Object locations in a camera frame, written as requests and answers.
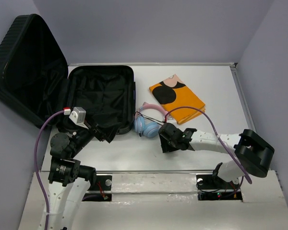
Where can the black hard-shell suitcase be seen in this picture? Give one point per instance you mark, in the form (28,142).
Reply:
(35,81)

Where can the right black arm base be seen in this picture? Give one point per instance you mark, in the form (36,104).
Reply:
(212,188)

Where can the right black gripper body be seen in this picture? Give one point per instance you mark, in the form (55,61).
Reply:
(174,143)

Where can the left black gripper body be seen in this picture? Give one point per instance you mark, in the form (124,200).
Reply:
(84,135)

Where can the blue pink cat-ear headphones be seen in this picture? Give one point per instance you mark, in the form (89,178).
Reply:
(149,130)

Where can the orange black patterned cloth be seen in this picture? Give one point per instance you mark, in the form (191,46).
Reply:
(173,93)

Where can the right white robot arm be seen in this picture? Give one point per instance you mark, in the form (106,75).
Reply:
(250,154)

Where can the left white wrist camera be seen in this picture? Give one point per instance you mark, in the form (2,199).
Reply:
(77,116)

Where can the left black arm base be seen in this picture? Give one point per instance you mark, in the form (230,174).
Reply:
(101,190)

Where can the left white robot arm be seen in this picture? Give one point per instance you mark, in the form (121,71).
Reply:
(70,182)

